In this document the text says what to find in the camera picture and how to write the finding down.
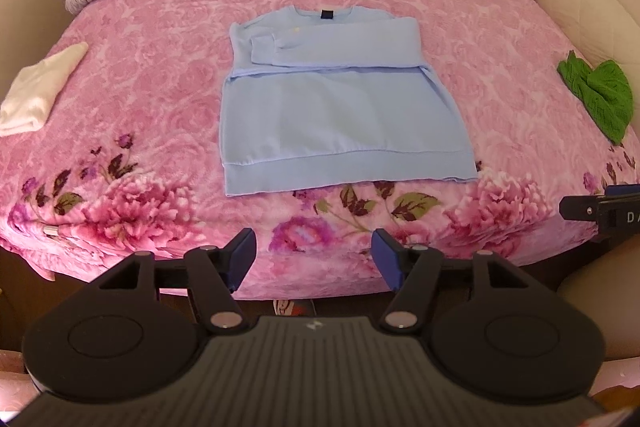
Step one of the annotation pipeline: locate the cream padded bed frame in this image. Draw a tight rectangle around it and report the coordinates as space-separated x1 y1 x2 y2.
520 0 640 118

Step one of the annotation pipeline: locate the pink floral blanket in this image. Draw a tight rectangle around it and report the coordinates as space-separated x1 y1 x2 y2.
0 0 640 303

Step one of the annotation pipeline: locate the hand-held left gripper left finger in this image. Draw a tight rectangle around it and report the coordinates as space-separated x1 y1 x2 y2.
85 228 258 334

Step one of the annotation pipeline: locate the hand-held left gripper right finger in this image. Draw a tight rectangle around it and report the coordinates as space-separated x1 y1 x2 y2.
372 228 544 334

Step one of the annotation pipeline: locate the light blue sweatshirt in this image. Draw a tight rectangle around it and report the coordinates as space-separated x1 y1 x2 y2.
220 6 480 198

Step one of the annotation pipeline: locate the red and white slipper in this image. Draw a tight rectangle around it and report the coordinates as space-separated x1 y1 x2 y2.
272 298 317 317

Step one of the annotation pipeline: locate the white folded cloth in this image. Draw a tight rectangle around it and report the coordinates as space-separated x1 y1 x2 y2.
0 42 90 138

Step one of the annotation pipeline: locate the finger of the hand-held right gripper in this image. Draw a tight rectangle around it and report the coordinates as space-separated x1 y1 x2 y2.
559 183 640 222

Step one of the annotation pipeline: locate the green knitted cloth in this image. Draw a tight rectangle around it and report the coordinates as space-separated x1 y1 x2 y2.
556 50 635 146

